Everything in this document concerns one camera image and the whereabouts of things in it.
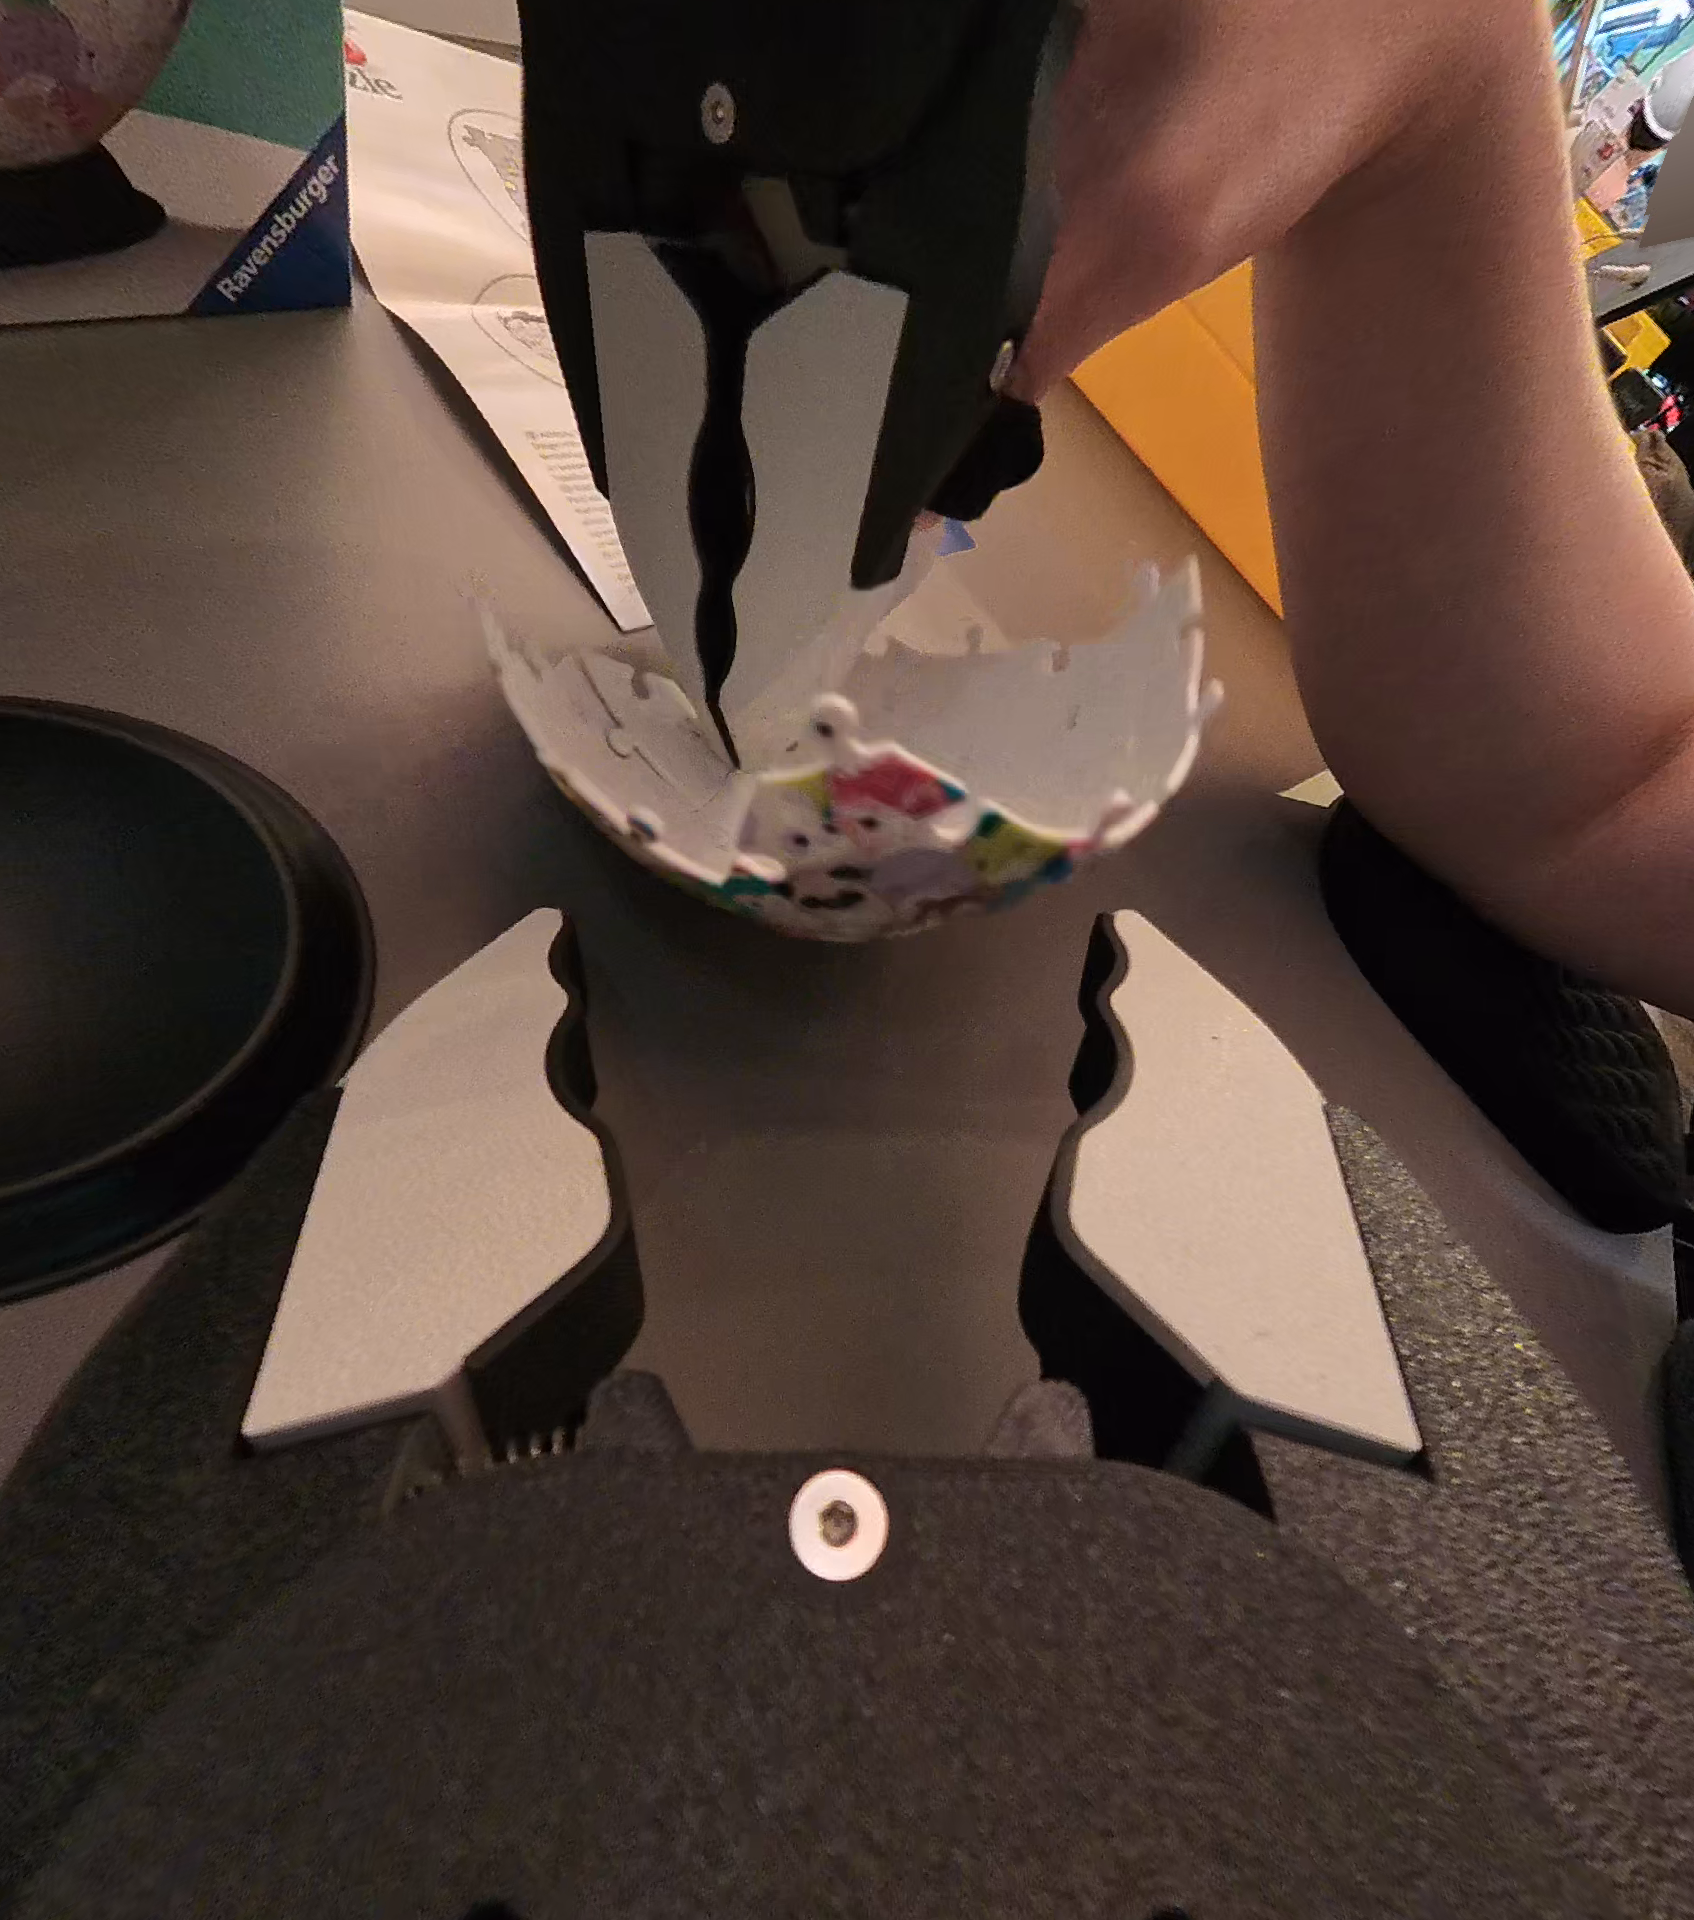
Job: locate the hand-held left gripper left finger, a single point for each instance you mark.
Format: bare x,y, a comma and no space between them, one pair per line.
443,1233

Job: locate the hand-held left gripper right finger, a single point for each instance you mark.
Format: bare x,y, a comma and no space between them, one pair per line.
1238,1233

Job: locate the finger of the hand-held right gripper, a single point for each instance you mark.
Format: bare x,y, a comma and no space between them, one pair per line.
644,394
833,450

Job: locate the assembled white puzzle section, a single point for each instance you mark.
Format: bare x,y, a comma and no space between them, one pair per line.
1000,736

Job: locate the person's right forearm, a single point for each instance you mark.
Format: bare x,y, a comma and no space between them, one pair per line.
1479,540

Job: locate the black round ball stand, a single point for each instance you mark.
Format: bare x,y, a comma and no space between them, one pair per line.
69,992

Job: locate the colourful puzzle box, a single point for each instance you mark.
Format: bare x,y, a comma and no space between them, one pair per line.
219,181

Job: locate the person's right hand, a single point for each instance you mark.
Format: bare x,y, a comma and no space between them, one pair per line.
1238,123

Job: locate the white instruction leaflet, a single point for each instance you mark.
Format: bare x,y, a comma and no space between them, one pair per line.
458,273

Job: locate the black chair armrest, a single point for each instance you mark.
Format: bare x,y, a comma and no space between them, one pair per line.
1508,1020

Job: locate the yellow storage bin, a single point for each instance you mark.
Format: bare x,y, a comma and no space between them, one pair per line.
1192,407

